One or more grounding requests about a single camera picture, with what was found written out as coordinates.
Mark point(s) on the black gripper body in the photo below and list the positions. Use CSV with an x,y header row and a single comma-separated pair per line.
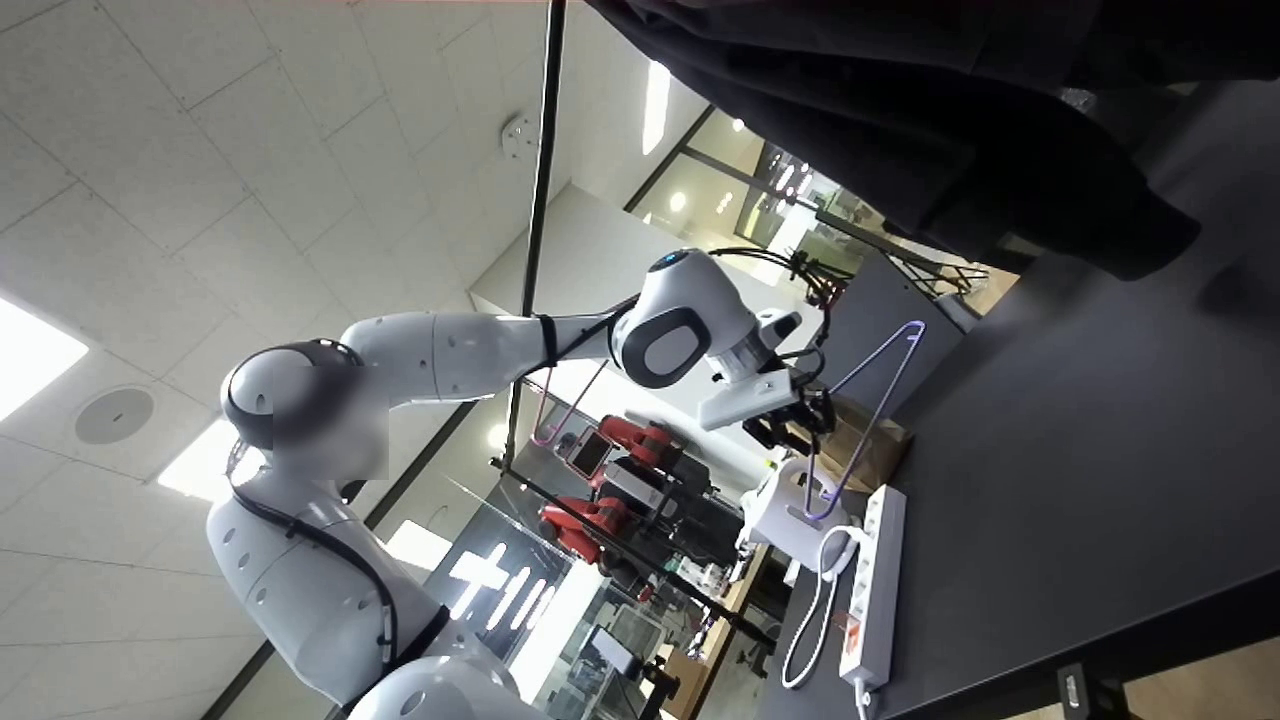
x,y
776,425

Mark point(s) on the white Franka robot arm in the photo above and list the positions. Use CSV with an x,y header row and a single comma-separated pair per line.
x,y
443,353

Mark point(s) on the black stand rod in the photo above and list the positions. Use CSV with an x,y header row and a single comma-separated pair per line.
x,y
546,161

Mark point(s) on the brown cardboard box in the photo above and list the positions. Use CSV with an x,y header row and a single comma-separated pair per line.
x,y
872,446

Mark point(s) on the white electric kettle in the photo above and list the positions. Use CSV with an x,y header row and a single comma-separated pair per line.
x,y
781,519

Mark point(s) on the grey partition panel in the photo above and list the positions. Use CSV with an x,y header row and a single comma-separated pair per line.
x,y
886,300

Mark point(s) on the red chair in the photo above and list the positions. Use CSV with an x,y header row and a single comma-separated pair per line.
x,y
585,520
637,446

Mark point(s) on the white power strip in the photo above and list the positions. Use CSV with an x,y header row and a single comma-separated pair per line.
x,y
872,587

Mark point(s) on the black cloth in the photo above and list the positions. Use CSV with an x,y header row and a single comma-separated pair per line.
x,y
933,106

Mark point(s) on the black table clamp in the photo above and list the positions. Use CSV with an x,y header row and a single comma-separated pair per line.
x,y
1085,694

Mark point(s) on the rectangular ceiling light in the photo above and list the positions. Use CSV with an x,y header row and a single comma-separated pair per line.
x,y
193,467
27,353

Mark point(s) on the round ceiling speaker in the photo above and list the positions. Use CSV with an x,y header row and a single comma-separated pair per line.
x,y
115,412

